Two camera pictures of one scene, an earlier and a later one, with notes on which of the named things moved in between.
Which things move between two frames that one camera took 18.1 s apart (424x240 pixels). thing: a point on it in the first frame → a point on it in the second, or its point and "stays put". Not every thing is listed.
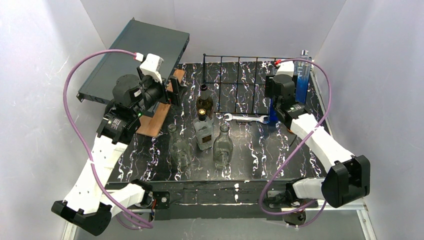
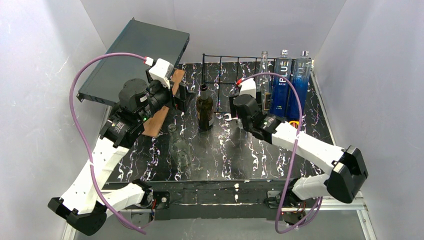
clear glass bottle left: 179,149 stays put
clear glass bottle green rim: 222,148 → 263,85
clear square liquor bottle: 203,127 → 266,101
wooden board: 150,126 stays put
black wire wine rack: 237,85 stays put
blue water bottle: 302,70 stays put
